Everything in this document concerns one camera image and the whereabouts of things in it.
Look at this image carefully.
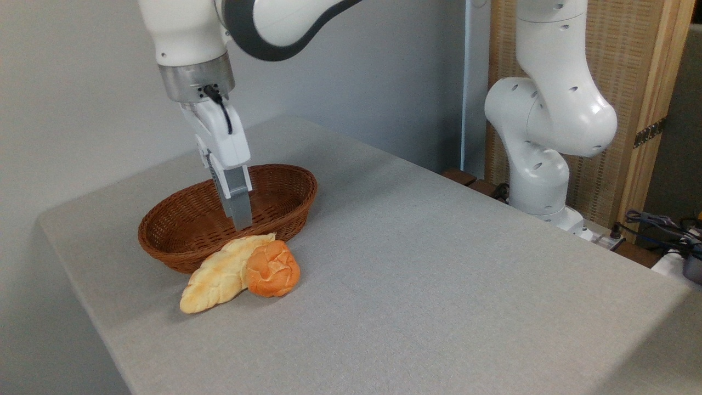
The bundle of dark cables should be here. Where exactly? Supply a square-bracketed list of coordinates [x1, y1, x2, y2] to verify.
[624, 209, 702, 259]

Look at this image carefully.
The brass hinge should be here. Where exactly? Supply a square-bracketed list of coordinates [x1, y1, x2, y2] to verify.
[633, 116, 667, 149]

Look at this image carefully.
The round orange bread roll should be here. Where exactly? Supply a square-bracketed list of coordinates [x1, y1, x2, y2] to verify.
[245, 240, 301, 298]

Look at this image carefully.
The long pale braided bread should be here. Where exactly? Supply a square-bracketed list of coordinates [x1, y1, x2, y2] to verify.
[179, 233, 276, 314]

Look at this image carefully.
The brown wicker basket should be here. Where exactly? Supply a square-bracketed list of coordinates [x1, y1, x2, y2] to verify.
[138, 163, 319, 274]

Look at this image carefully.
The wooden woven screen panel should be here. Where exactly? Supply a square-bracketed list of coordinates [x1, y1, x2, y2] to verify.
[487, 0, 696, 243]

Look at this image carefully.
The white vertical wall trim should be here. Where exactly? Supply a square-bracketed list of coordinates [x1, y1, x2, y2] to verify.
[461, 0, 491, 177]

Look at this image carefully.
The dark wooden ledge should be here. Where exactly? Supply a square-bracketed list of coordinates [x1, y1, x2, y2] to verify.
[442, 168, 512, 205]

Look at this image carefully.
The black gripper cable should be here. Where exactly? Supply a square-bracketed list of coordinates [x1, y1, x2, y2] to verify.
[201, 84, 234, 136]

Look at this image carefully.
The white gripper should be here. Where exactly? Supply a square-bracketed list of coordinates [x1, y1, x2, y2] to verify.
[180, 99, 253, 232]

